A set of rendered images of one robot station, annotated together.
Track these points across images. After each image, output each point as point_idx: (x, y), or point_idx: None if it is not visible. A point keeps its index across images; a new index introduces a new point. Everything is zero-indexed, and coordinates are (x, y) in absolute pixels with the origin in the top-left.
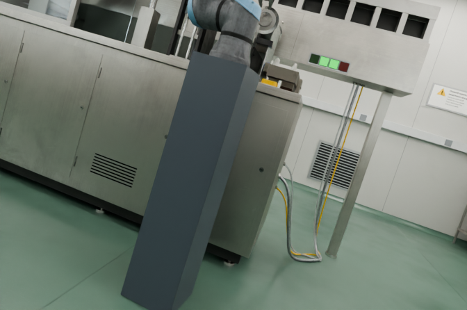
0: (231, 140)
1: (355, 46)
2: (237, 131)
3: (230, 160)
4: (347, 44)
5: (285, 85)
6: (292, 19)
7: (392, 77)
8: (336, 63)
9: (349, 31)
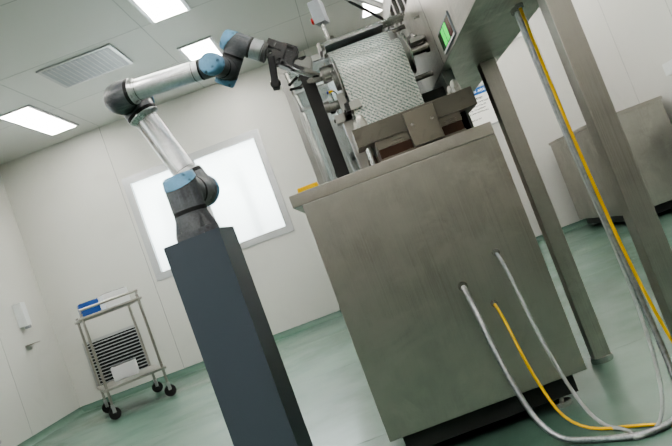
0: (211, 312)
1: None
2: (219, 298)
3: (239, 328)
4: None
5: (376, 149)
6: (416, 2)
7: None
8: (445, 28)
9: None
